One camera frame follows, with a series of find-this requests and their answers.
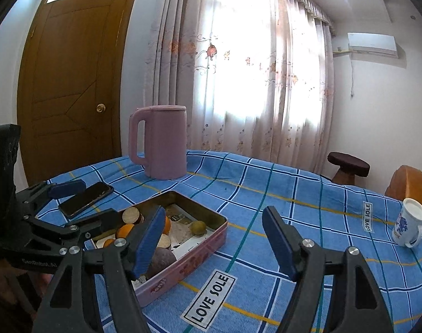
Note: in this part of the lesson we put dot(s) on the brown wooden door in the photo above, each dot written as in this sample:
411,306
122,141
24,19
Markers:
68,76

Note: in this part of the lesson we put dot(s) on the brass door knob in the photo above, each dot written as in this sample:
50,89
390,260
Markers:
100,108

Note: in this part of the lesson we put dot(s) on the dark printed packet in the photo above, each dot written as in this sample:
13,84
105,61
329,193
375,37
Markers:
178,211

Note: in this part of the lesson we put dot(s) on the blue plaid blanket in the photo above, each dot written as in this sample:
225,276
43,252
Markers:
301,194

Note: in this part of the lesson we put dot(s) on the large orange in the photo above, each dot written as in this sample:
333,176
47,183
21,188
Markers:
167,226

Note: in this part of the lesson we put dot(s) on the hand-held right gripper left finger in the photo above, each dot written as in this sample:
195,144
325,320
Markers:
150,242

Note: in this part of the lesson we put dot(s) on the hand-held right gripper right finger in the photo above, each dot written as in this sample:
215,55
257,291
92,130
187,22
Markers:
280,246

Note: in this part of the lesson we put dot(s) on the white paper sheet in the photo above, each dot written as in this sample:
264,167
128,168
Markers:
190,242

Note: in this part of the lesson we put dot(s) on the pink floral curtain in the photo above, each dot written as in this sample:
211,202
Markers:
249,76

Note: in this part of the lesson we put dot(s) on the orange wooden chair back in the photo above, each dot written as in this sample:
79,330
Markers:
408,184

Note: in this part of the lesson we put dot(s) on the black smartphone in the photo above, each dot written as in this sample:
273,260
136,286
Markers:
89,199

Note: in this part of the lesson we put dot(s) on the green lime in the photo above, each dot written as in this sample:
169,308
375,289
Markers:
198,228

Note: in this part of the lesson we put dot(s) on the white mug with blue print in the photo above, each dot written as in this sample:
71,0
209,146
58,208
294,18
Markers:
405,225

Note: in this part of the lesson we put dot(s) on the white air conditioner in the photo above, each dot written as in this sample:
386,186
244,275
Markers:
370,44

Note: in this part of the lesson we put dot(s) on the dark round stool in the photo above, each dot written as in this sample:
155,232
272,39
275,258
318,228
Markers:
348,163

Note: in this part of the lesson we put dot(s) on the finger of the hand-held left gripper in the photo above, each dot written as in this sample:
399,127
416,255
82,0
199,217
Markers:
67,188
100,223

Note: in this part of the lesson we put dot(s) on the pink tin box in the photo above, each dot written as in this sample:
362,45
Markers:
183,270

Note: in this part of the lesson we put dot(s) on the pink electric kettle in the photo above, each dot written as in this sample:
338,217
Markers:
166,142

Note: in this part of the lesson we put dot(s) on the purple passion fruit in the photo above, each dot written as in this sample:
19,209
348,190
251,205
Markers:
162,262

